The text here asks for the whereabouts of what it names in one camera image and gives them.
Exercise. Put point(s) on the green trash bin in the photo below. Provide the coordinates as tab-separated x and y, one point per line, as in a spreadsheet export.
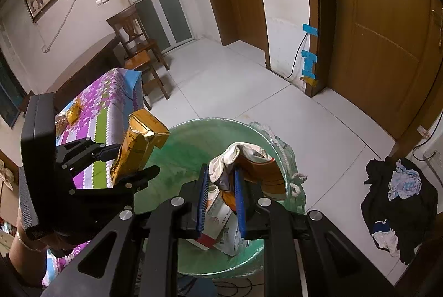
173	158

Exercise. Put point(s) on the panelled brown wooden door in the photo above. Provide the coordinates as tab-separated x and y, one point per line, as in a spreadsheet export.
387	23

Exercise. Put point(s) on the person's left hand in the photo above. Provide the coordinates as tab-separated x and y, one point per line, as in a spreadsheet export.
59	250

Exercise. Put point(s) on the small gold foil wrapper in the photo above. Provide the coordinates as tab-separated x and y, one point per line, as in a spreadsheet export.
73	114

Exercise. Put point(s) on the orange and white wrapper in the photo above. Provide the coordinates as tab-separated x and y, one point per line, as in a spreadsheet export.
256	172

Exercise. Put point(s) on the blue tape piece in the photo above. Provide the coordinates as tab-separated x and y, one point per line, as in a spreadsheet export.
309	73
309	30
309	58

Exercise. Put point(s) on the dark window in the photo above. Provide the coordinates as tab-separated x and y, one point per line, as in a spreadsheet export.
8	89

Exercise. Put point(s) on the person's left forearm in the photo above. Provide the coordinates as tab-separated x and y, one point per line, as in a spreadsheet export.
24	265

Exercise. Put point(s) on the floral purple tablecloth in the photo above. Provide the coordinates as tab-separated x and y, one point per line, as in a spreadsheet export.
97	99

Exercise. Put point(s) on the clear bin liner bag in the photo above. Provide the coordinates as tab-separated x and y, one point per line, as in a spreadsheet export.
294	158

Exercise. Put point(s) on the wooden chair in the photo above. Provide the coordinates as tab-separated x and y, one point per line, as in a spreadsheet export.
129	25

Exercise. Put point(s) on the white medicine box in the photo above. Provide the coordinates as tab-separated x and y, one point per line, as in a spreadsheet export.
218	217

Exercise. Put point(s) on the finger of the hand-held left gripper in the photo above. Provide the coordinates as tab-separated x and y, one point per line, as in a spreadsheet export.
138	179
100	152

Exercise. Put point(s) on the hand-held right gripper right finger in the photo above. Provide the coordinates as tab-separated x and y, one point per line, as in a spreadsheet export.
239	203

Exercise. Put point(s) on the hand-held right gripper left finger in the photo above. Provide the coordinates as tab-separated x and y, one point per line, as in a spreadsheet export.
202	203

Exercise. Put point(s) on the pile of dark clothes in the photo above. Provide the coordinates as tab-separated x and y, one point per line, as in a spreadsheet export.
408	214

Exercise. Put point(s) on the large gold foil package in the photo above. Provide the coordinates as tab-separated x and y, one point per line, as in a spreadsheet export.
138	144

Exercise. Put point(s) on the yellow tape piece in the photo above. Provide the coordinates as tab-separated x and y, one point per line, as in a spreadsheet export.
308	81

